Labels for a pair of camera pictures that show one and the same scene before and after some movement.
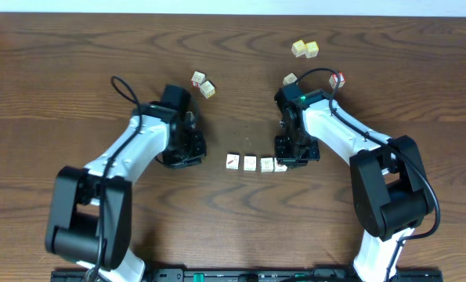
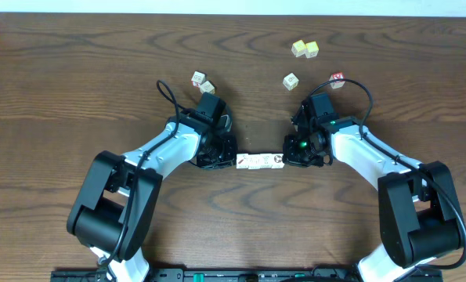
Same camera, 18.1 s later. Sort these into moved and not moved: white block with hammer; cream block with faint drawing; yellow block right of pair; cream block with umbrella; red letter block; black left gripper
Moved: black left gripper; white block with hammer
Not moved: yellow block right of pair; red letter block; cream block with faint drawing; cream block with umbrella
